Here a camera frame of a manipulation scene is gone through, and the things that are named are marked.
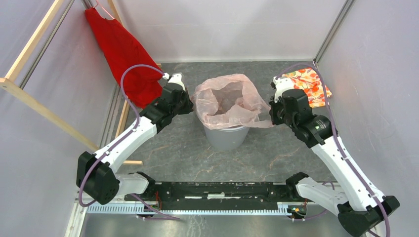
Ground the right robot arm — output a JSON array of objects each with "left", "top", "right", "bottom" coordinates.
[{"left": 269, "top": 88, "right": 400, "bottom": 237}]

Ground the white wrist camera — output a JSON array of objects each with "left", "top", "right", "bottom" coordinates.
[
  {"left": 272, "top": 77, "right": 294, "bottom": 103},
  {"left": 162, "top": 73, "right": 186, "bottom": 91}
]

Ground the red cloth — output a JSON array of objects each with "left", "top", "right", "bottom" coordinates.
[{"left": 84, "top": 8, "right": 163, "bottom": 109}]

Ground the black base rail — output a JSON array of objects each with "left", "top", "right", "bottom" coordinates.
[{"left": 75, "top": 181, "right": 328, "bottom": 217}]

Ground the pink translucent trash bag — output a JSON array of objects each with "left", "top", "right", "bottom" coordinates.
[{"left": 191, "top": 74, "right": 273, "bottom": 130}]

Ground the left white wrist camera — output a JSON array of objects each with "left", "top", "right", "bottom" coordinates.
[{"left": 162, "top": 73, "right": 186, "bottom": 91}]

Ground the grey plastic trash bin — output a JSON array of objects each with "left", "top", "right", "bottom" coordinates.
[{"left": 204, "top": 126, "right": 250, "bottom": 151}]

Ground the wooden frame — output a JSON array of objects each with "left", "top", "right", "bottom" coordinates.
[{"left": 0, "top": 0, "right": 163, "bottom": 165}]

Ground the orange floral cloth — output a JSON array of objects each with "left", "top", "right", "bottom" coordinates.
[{"left": 281, "top": 67, "right": 332, "bottom": 108}]

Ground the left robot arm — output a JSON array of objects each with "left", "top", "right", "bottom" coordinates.
[{"left": 76, "top": 82, "right": 193, "bottom": 206}]

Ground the metal corner post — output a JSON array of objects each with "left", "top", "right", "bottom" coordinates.
[{"left": 313, "top": 0, "right": 356, "bottom": 65}]

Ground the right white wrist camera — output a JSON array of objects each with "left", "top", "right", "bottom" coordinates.
[{"left": 272, "top": 77, "right": 294, "bottom": 103}]

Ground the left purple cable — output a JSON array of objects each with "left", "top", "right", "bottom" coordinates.
[{"left": 78, "top": 64, "right": 181, "bottom": 221}]

